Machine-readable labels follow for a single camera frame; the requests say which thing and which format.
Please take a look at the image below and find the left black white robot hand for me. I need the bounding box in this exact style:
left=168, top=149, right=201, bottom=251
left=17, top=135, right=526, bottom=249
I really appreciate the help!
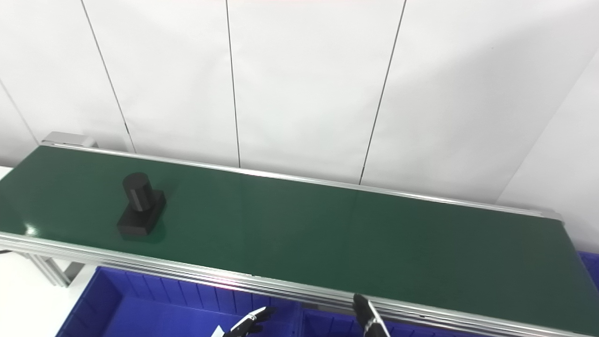
left=222, top=306, right=277, bottom=337

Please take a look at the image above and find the blue plastic bin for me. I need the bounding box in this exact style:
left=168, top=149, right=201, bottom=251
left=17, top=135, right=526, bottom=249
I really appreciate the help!
left=578, top=251, right=599, bottom=288
left=299, top=307, right=482, bottom=337
left=55, top=266, right=302, bottom=337

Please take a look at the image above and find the aluminium conveyor leg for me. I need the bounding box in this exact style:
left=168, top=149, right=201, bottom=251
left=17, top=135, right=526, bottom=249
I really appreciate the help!
left=21, top=253, right=87, bottom=287

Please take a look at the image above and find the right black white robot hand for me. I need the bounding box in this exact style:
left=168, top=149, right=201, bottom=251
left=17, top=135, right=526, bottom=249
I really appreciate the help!
left=352, top=293, right=391, bottom=337

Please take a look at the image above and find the black cylinder block part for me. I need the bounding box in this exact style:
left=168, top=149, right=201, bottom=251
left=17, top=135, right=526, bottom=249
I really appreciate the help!
left=116, top=172, right=167, bottom=237

